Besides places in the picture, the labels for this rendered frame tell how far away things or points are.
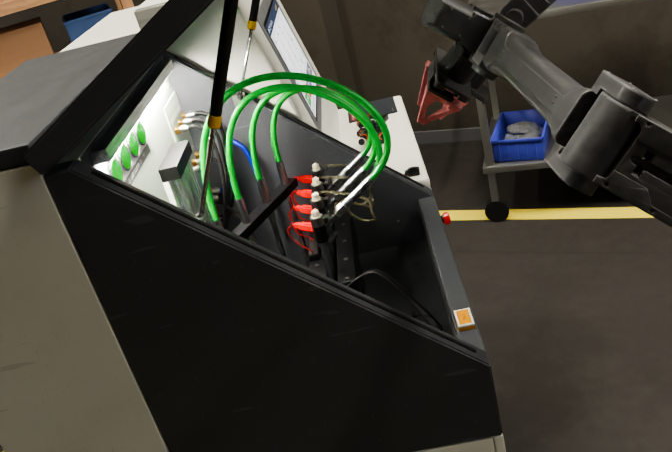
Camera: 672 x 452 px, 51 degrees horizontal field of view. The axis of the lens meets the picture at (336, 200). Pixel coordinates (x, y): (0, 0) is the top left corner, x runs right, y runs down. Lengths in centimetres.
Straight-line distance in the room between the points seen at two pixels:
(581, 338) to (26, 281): 207
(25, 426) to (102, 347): 23
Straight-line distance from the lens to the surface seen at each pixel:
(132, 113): 130
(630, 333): 281
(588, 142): 72
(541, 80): 86
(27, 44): 448
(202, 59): 172
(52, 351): 127
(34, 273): 119
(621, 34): 417
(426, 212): 172
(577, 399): 256
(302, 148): 172
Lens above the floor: 176
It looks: 25 degrees down
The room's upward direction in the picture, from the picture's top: 15 degrees counter-clockwise
